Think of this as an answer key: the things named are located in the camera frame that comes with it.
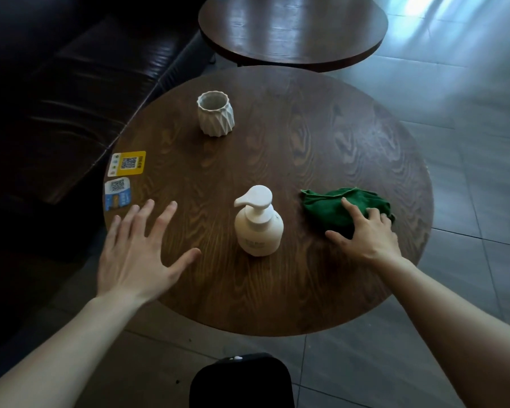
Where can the white pump soap bottle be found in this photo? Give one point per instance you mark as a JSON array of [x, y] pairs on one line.
[[258, 233]]

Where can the person's right forearm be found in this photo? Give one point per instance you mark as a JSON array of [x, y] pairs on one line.
[[454, 331]]

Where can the person's left forearm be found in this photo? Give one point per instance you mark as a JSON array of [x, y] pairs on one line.
[[63, 356]]

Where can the dark round wooden table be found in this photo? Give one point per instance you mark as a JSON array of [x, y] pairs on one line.
[[293, 29]]

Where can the person's left little finger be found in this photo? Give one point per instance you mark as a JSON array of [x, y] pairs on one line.
[[111, 233]]

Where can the white faceted ceramic cup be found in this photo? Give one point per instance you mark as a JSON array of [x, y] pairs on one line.
[[216, 118]]

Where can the dark leather sofa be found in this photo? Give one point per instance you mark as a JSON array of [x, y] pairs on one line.
[[68, 101]]

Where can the person's left thumb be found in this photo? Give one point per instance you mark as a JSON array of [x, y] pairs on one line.
[[182, 262]]

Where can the person's right middle finger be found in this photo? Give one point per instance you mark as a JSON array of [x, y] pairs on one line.
[[374, 214]]

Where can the person's left hand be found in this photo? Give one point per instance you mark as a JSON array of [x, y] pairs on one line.
[[129, 267]]

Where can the blue code sticker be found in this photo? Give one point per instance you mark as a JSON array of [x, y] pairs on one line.
[[118, 193]]

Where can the green cleaning cloth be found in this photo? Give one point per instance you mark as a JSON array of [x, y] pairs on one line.
[[327, 208]]

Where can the yellow code sticker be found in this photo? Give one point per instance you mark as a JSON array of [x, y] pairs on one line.
[[128, 163]]

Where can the person's left middle finger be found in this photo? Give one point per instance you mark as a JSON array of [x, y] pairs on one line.
[[143, 220]]

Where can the person's right thumb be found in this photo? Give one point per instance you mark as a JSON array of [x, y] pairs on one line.
[[340, 238]]

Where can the person's right hand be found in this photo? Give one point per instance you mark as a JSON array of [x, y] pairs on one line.
[[374, 242]]

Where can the black padded stool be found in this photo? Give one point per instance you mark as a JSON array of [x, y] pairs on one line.
[[242, 384]]

